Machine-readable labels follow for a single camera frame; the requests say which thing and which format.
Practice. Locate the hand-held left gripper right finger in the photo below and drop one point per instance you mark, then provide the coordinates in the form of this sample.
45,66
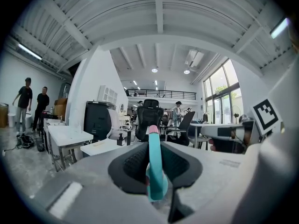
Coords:
180,164

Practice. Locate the white office chair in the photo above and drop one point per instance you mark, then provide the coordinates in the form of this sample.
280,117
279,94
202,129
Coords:
116,125

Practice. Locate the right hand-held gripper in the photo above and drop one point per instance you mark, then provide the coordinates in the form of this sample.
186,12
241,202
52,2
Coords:
266,115

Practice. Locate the white office table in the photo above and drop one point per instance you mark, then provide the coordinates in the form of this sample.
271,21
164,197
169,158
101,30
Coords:
210,124

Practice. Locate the teal spray bottle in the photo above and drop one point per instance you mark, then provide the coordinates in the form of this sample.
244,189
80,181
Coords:
155,162

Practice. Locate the black balcony railing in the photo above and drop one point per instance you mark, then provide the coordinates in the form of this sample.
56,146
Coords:
163,94

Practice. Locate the ceiling tube light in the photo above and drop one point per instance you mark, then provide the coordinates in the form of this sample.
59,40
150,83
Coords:
279,28
30,51

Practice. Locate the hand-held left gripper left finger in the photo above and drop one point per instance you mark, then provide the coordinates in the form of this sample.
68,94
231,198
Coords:
130,169

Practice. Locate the black mesh visitor chair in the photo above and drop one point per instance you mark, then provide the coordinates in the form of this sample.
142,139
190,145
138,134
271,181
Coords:
184,125

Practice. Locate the metal stand frame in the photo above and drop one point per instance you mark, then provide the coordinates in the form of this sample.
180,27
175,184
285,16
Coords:
64,155

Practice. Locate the black high-back office chair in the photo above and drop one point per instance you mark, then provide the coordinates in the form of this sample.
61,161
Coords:
149,118

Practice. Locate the white washbasin with sticker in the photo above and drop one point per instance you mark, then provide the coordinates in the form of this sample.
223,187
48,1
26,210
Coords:
70,134

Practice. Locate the black soap dispenser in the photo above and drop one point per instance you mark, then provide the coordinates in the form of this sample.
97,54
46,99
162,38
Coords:
120,140

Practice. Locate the black standing fan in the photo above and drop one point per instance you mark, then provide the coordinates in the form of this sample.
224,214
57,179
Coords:
236,115

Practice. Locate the white shelf cabinet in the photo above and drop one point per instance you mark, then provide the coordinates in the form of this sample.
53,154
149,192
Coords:
108,94

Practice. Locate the glass window front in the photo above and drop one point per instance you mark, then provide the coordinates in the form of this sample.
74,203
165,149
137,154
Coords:
222,94

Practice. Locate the black cabinet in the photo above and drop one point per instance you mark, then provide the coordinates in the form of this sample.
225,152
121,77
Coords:
97,120

